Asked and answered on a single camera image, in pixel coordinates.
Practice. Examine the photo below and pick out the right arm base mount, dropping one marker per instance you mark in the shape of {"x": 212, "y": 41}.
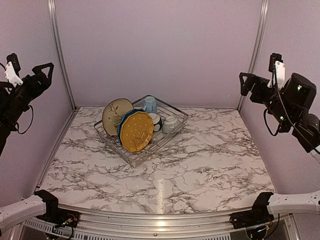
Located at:
{"x": 249, "y": 218}

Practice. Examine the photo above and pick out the left aluminium frame post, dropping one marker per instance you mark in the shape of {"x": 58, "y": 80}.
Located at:
{"x": 59, "y": 50}

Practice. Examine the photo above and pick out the blue polka dot plate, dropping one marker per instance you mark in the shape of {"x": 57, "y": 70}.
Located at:
{"x": 125, "y": 116}

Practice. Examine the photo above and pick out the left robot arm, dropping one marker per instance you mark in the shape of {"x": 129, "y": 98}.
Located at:
{"x": 15, "y": 97}

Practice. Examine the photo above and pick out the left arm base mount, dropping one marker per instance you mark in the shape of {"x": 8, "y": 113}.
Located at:
{"x": 62, "y": 216}

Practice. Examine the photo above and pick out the wire dish rack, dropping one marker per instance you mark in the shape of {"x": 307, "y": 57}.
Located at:
{"x": 157, "y": 142}

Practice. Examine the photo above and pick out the aluminium frame post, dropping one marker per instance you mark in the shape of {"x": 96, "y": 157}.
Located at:
{"x": 59, "y": 50}
{"x": 260, "y": 33}

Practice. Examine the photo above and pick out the dark teal dotted bowl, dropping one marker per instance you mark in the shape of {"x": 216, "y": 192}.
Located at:
{"x": 157, "y": 121}

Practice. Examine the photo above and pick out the light blue mug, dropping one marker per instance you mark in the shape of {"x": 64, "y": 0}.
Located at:
{"x": 150, "y": 105}

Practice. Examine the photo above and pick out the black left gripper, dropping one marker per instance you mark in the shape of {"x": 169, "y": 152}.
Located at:
{"x": 37, "y": 89}

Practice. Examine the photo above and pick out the front aluminium rail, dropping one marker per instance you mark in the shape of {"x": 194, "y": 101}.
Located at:
{"x": 108, "y": 225}

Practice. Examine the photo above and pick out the beige bird pattern plate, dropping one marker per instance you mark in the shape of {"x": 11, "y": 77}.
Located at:
{"x": 113, "y": 113}

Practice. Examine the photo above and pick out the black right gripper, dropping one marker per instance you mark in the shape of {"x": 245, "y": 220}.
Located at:
{"x": 253, "y": 79}

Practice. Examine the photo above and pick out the right aluminium frame post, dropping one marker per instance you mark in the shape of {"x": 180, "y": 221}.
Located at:
{"x": 260, "y": 33}

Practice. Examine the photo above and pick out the yellow polka dot plate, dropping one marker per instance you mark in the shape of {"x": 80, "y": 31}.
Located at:
{"x": 136, "y": 131}

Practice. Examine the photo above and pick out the grey green patterned bowl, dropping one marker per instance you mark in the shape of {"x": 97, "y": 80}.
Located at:
{"x": 171, "y": 125}

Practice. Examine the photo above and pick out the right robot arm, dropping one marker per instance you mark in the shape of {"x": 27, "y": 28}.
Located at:
{"x": 290, "y": 107}

